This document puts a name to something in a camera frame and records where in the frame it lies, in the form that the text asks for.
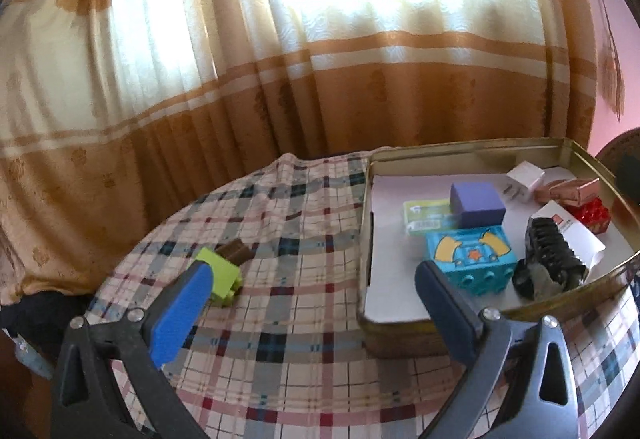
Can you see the white power adapter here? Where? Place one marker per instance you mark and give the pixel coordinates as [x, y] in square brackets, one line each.
[525, 179]

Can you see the cream and orange curtain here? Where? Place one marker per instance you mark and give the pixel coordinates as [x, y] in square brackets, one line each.
[200, 94]

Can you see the dark cloth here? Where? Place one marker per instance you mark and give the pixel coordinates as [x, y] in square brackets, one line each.
[40, 319]

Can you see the small brown block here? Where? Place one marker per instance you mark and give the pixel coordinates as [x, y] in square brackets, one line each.
[235, 251]

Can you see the wooden chair back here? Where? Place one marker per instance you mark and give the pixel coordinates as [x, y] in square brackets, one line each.
[625, 159]

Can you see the green and white packet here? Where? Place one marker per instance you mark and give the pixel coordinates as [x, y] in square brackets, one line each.
[425, 214]

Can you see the plaid tablecloth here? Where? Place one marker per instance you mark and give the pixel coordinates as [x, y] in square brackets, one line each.
[300, 344]

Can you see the purple block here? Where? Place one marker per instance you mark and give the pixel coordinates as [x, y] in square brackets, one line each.
[477, 201]

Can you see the black ribbed object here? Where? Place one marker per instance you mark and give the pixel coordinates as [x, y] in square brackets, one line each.
[550, 259]

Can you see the white paper liner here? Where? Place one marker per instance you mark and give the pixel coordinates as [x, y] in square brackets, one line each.
[395, 269]

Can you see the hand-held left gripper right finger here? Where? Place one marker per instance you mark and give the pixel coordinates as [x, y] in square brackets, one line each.
[447, 309]

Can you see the lime green building block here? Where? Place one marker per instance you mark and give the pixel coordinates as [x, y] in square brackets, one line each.
[225, 274]

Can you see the hanging wall tassel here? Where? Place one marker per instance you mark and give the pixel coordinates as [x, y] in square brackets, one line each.
[612, 69]

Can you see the teal printed building block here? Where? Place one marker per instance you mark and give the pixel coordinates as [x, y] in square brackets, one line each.
[465, 259]

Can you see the red building block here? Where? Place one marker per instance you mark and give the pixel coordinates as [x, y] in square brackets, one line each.
[592, 214]

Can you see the gold metal tin box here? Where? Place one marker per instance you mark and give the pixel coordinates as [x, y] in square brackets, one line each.
[395, 341]

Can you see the copper coloured box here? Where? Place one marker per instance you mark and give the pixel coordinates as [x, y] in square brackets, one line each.
[565, 191]

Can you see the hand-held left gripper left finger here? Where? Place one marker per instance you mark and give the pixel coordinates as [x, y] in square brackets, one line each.
[180, 314]

